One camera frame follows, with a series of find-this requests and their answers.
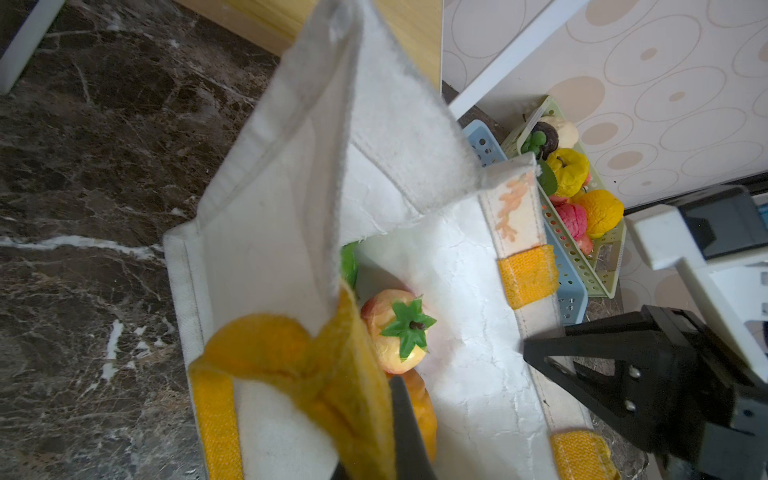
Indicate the yellow bell pepper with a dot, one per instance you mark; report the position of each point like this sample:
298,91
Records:
570,168

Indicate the white grocery bag yellow handles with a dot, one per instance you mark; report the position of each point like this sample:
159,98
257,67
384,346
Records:
350,143

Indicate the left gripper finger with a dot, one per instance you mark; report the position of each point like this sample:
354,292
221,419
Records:
412,461

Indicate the white wire wooden shelf rack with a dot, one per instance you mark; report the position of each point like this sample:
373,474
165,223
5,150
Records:
274,26

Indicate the blue plastic vegetable basket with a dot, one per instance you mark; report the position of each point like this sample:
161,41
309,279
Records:
539,283

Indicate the red yellow peach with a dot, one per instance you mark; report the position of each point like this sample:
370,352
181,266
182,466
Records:
398,324

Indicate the green plastic fruit basket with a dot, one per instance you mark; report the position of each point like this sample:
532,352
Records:
596,261

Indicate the yellow lemon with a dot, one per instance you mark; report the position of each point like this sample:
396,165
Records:
603,211

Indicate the green leafy lettuce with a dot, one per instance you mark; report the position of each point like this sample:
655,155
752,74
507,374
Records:
349,267

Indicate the orange fruit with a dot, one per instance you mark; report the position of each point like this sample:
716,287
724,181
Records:
423,411

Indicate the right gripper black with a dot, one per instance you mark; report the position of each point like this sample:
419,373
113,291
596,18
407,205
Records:
660,378

